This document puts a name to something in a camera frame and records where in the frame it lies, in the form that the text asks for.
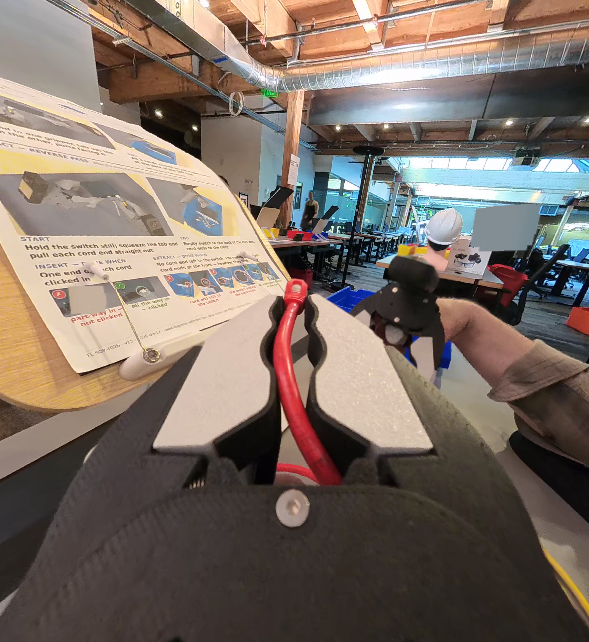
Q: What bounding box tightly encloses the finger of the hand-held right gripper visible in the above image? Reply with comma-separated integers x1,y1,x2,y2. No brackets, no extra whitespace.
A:
414,336,439,384

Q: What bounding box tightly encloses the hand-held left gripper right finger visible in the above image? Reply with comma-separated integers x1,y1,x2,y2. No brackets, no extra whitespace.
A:
306,294,436,474

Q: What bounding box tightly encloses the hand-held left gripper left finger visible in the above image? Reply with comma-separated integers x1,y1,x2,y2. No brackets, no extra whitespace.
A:
151,295,282,483

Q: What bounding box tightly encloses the red ethernet cable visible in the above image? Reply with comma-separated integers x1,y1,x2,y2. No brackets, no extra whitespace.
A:
273,279,343,486

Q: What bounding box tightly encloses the yellow ethernet cable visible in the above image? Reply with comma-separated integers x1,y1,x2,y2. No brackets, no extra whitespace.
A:
543,549,589,642

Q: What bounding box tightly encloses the person's right forearm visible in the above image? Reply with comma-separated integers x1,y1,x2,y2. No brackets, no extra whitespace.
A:
489,340,589,482

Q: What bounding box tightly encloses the person's right hand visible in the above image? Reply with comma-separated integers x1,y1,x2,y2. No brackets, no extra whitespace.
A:
436,297,535,388

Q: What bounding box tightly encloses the mannequin head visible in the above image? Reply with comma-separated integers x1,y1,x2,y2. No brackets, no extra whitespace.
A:
422,243,451,272

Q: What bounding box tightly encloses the blue plastic bin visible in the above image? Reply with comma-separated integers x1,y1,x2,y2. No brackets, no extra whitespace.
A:
327,287,453,372

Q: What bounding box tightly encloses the wooden table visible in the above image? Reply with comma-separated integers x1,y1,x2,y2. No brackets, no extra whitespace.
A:
376,253,506,291

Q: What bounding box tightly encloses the white product box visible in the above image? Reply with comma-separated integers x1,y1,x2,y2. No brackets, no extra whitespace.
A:
445,246,492,276

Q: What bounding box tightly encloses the white hard hat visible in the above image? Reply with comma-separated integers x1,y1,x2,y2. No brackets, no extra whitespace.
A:
424,208,464,245

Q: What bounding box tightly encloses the red bag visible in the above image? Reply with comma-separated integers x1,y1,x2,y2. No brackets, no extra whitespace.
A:
485,264,528,307

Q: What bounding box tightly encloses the black office chair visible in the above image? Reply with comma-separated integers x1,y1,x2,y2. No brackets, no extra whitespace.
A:
505,245,572,327

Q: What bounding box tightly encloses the printed instruction sheet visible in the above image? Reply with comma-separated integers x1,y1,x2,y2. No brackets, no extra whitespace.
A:
0,68,287,374

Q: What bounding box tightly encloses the wooden sheet board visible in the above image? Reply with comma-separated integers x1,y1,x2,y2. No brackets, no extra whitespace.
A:
0,191,292,413

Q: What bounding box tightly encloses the wooden post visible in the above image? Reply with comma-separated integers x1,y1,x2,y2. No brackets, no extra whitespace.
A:
279,90,305,226

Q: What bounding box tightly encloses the silver ceiling duct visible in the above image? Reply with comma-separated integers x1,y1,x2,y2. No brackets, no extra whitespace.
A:
124,0,589,93

